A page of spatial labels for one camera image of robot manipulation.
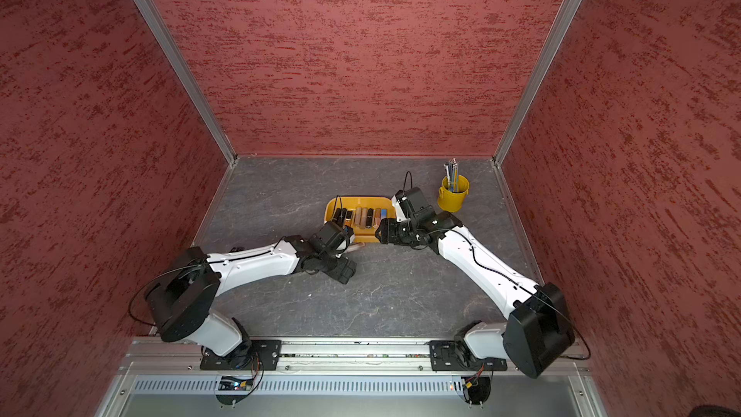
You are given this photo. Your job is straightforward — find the silver pink lipstick tube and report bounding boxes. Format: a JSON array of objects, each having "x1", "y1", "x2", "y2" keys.
[{"x1": 353, "y1": 208, "x2": 363, "y2": 228}]

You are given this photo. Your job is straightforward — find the aluminium corner post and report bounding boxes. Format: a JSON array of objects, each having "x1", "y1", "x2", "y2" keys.
[
  {"x1": 493, "y1": 0, "x2": 583, "y2": 169},
  {"x1": 133, "y1": 0, "x2": 239, "y2": 168}
]

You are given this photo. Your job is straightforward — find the pens in cup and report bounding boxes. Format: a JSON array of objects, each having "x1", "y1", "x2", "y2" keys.
[{"x1": 444, "y1": 158, "x2": 459, "y2": 193}]

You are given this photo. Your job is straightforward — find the aluminium corner post left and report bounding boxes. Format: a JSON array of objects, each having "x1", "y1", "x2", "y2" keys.
[{"x1": 133, "y1": 0, "x2": 239, "y2": 168}]

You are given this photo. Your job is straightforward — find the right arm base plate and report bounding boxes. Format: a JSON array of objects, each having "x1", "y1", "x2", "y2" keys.
[{"x1": 428, "y1": 340, "x2": 508, "y2": 374}]

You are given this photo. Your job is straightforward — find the yellow pen cup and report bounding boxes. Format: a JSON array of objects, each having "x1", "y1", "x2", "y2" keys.
[{"x1": 437, "y1": 176, "x2": 470, "y2": 214}]

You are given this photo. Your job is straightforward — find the aluminium corner post right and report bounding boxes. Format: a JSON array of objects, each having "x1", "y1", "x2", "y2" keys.
[{"x1": 493, "y1": 0, "x2": 583, "y2": 169}]

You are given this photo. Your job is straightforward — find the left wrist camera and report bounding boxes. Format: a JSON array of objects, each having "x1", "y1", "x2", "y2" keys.
[{"x1": 309, "y1": 221, "x2": 354, "y2": 256}]

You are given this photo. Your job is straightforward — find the black lipstick with gold band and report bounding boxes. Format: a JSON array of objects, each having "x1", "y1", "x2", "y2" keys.
[{"x1": 332, "y1": 208, "x2": 342, "y2": 225}]

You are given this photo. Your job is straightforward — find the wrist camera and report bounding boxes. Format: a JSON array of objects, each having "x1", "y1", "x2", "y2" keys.
[
  {"x1": 309, "y1": 221, "x2": 354, "y2": 256},
  {"x1": 391, "y1": 187, "x2": 436, "y2": 224}
]

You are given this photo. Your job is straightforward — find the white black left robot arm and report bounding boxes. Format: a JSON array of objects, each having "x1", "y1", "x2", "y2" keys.
[{"x1": 145, "y1": 232, "x2": 355, "y2": 357}]

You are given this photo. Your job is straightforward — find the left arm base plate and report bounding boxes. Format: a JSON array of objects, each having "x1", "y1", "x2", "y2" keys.
[{"x1": 200, "y1": 339, "x2": 283, "y2": 372}]

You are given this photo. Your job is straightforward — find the vented metal panel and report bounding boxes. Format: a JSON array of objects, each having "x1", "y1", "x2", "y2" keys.
[{"x1": 132, "y1": 375, "x2": 465, "y2": 397}]

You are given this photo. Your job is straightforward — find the aluminium front rail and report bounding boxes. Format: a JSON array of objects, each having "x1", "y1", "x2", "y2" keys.
[{"x1": 123, "y1": 337, "x2": 589, "y2": 376}]

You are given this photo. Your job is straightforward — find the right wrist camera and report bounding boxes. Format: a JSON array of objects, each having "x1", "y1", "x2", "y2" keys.
[{"x1": 391, "y1": 187, "x2": 436, "y2": 224}]

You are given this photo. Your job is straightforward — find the gold lipstick tube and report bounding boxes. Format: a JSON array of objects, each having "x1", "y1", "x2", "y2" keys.
[{"x1": 359, "y1": 208, "x2": 369, "y2": 229}]

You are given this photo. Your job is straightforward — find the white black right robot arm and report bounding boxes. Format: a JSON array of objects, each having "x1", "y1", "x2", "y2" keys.
[{"x1": 376, "y1": 212, "x2": 575, "y2": 378}]

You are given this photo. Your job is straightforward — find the black lipstick short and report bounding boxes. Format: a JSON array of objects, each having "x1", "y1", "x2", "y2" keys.
[{"x1": 337, "y1": 208, "x2": 347, "y2": 227}]

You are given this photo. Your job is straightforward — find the pink nude lip gloss tube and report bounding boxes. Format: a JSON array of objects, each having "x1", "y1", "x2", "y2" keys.
[{"x1": 345, "y1": 243, "x2": 366, "y2": 253}]

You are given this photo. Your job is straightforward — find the yellow plastic storage tray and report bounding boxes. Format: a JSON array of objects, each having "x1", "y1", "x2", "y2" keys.
[{"x1": 324, "y1": 196, "x2": 396, "y2": 243}]

